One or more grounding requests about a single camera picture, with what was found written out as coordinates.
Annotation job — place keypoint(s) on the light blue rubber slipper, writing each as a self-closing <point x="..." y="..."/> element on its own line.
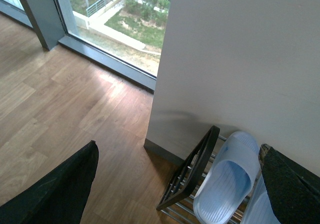
<point x="259" y="209"/>

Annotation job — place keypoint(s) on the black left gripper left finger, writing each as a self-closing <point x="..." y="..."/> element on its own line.
<point x="58" y="197"/>

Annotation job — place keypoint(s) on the black metal shoe rack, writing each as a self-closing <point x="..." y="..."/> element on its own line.
<point x="177" y="199"/>

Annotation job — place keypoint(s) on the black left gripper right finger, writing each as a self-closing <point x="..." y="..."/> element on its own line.
<point x="292" y="189"/>

